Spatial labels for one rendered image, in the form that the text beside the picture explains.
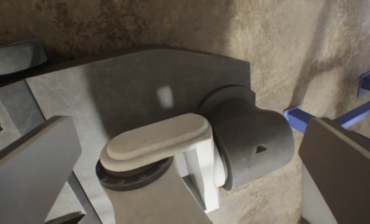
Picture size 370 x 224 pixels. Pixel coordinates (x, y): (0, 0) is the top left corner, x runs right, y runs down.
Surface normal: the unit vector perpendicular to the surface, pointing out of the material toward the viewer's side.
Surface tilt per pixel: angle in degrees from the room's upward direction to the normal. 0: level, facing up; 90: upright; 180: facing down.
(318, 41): 0
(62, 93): 0
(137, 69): 0
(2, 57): 36
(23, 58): 55
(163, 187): 90
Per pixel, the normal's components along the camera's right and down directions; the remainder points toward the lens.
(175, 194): -0.16, -0.88
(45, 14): 0.32, 0.38
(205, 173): 0.22, 0.01
